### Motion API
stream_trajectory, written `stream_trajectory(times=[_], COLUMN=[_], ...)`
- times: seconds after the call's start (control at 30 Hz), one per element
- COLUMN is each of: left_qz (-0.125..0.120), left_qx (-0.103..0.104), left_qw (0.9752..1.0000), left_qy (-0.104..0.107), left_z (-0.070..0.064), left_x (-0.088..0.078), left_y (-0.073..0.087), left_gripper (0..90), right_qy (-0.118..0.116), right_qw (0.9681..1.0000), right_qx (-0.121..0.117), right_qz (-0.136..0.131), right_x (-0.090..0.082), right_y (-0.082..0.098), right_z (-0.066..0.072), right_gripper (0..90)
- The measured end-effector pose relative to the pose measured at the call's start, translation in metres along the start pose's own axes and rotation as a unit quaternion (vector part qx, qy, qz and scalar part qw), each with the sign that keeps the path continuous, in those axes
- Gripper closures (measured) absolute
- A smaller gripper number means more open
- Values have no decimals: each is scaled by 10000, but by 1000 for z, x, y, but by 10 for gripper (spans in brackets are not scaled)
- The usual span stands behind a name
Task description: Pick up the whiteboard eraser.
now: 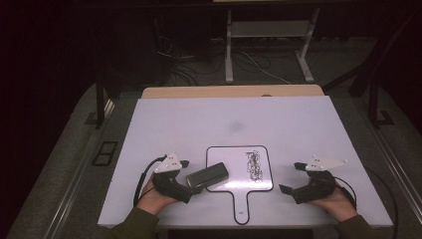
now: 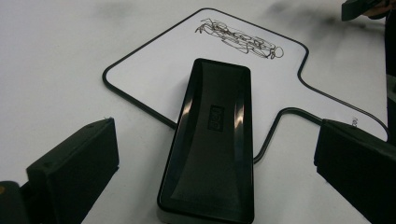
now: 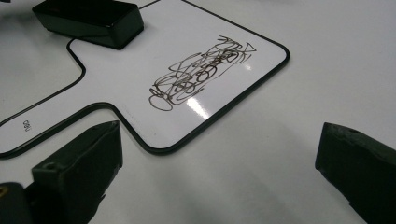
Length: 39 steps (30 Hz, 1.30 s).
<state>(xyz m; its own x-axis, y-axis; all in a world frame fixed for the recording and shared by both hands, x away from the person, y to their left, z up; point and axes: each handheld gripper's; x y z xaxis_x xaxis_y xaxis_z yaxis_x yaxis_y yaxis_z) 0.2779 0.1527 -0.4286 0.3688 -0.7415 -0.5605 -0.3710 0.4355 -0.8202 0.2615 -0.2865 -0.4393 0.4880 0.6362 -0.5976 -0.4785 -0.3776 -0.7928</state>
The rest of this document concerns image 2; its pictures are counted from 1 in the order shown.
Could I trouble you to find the black whiteboard eraser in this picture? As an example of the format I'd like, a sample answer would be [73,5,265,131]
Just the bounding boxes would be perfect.
[156,57,255,224]

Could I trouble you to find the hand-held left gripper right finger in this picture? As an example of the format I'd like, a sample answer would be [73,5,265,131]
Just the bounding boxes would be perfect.
[313,119,396,224]

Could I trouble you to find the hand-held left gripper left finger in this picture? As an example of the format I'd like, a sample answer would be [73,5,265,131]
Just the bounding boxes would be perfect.
[26,117,120,224]

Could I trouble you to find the small whiteboard with handle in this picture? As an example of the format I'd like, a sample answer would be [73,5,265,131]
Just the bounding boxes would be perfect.
[102,7,390,165]

